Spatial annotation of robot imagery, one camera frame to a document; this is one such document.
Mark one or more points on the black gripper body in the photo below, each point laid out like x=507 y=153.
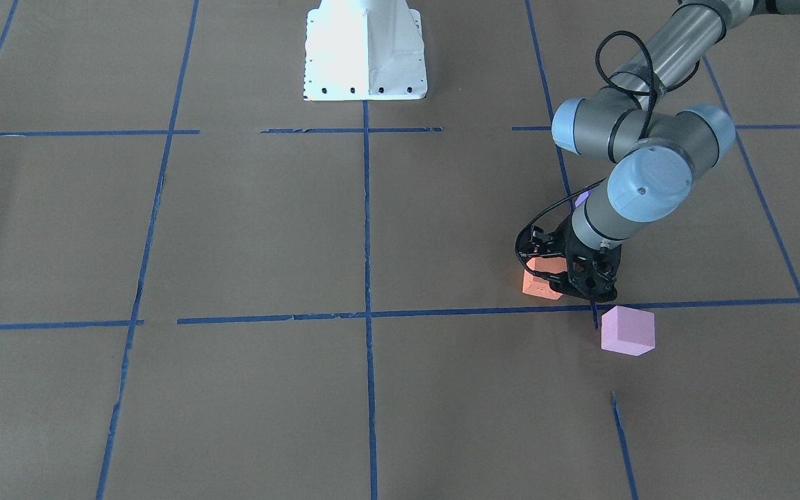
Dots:
x=561 y=249

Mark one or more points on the orange foam block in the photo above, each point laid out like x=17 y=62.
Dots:
x=539 y=287

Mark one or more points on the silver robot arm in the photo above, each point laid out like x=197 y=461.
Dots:
x=656 y=159

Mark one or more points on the pink foam block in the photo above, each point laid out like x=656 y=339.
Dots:
x=628 y=331

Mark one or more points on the purple foam block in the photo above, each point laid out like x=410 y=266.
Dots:
x=581 y=199

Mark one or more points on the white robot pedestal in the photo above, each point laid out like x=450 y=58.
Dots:
x=364 y=51

